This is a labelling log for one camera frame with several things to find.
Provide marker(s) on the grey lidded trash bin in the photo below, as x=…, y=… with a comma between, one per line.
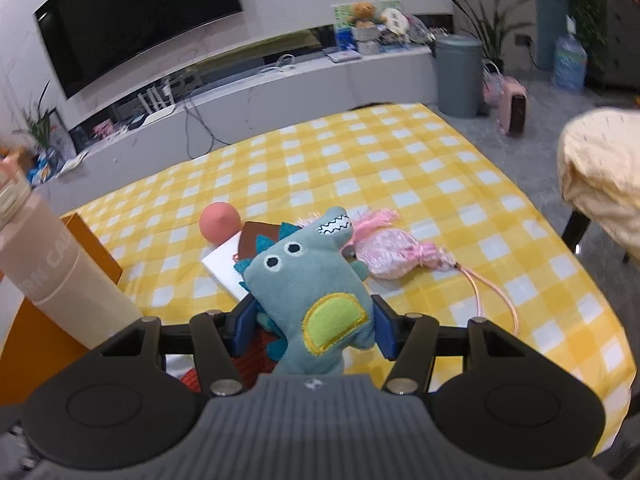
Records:
x=459, y=71

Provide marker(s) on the white book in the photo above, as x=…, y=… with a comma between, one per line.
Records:
x=220, y=265

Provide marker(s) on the small potted green plant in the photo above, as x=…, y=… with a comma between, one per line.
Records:
x=37, y=121

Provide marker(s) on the brown teddy bear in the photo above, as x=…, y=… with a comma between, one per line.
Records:
x=363, y=14

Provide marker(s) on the coral pink ball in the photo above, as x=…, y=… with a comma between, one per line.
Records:
x=218, y=222

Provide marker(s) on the pink tassel pouch toy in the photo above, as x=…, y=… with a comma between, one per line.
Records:
x=390, y=254

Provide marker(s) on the yellow checkered tablecloth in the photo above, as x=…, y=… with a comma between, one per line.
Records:
x=404, y=158

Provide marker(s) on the pink space heater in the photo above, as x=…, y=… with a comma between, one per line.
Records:
x=512, y=107

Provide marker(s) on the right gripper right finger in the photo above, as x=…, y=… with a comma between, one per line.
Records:
x=386, y=327

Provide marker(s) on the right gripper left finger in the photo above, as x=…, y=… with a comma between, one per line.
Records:
x=240, y=326

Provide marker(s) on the blue water jug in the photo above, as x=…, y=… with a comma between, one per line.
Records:
x=569, y=64

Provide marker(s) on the black curved television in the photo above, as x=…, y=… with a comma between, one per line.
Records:
x=85, y=39

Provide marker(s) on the yellow cushioned chair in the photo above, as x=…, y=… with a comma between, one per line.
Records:
x=598, y=169

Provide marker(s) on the orange storage box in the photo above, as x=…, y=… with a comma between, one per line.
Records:
x=35, y=348

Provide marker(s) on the teal dinosaur plush toy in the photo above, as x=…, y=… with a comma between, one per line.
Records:
x=311, y=294

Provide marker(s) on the red knitted item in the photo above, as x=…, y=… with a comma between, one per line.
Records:
x=252, y=363

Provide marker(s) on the pink woven bag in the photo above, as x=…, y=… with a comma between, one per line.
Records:
x=492, y=83

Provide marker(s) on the white round hand fan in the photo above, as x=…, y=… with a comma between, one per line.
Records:
x=395, y=21

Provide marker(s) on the white wifi router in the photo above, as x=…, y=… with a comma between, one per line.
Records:
x=158, y=102

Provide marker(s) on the tall green potted plant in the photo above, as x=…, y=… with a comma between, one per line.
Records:
x=492, y=28

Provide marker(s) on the pink water bottle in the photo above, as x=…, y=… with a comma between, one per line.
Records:
x=46, y=263

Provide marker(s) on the white TV cabinet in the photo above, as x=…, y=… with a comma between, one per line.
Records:
x=241, y=110

